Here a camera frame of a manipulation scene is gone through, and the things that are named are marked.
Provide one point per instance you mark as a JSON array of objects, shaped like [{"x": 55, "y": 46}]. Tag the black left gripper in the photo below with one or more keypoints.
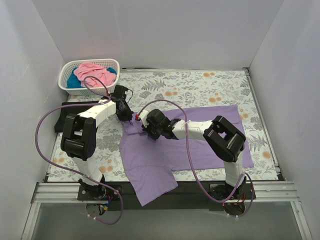
[{"x": 125, "y": 115}]

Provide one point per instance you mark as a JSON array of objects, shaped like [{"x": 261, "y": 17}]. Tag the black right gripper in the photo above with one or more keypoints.
[{"x": 149, "y": 131}]

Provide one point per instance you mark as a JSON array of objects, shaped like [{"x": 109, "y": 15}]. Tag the purple t-shirt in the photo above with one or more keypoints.
[{"x": 149, "y": 164}]

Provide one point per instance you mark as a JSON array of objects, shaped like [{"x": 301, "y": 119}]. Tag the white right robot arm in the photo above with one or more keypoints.
[{"x": 227, "y": 142}]

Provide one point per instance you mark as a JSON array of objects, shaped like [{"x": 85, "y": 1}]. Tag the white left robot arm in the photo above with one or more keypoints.
[{"x": 79, "y": 136}]

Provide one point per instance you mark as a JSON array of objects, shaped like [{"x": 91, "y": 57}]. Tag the floral patterned tablecloth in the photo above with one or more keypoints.
[{"x": 187, "y": 89}]

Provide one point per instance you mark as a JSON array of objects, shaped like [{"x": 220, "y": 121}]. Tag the pink t-shirt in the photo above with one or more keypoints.
[{"x": 88, "y": 72}]

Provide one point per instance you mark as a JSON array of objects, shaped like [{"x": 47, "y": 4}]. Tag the teal t-shirt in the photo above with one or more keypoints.
[{"x": 74, "y": 83}]

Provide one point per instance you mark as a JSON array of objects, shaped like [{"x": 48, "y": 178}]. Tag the folded black t-shirt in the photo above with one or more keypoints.
[{"x": 79, "y": 108}]

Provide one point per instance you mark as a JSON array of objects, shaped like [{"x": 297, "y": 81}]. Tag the white plastic laundry basket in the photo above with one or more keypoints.
[{"x": 67, "y": 68}]

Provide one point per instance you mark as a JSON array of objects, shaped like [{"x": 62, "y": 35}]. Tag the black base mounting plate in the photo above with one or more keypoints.
[{"x": 186, "y": 196}]

